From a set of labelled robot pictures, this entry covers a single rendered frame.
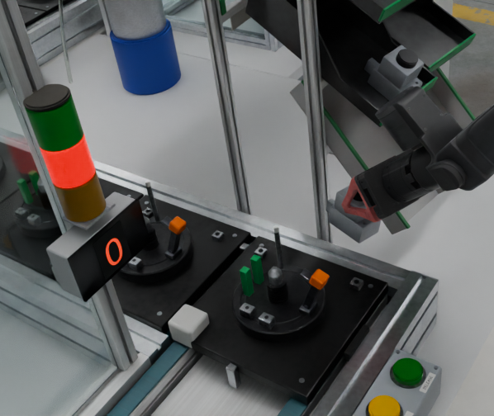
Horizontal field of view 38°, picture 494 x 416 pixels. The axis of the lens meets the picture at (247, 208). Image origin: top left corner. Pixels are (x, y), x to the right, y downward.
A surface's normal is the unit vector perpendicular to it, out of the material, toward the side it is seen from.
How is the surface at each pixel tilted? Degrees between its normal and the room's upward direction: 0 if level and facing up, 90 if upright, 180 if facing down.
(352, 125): 45
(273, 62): 0
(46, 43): 90
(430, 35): 25
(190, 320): 0
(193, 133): 0
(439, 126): 51
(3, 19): 90
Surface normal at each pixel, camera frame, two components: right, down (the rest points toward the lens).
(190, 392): -0.12, -0.77
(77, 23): 0.81, 0.28
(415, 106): 0.21, -0.14
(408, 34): 0.18, -0.54
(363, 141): 0.41, -0.28
